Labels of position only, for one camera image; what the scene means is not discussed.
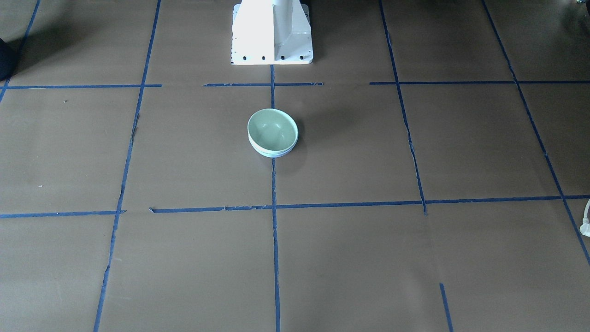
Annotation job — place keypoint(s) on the green bowl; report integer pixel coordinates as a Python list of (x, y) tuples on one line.
[(272, 129)]

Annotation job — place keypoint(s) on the blue bowl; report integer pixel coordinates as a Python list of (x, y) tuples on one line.
[(272, 153)]

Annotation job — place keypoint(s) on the blue saucepan with lid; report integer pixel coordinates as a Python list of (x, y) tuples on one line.
[(8, 60)]

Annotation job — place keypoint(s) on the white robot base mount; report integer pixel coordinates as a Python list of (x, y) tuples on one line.
[(271, 32)]

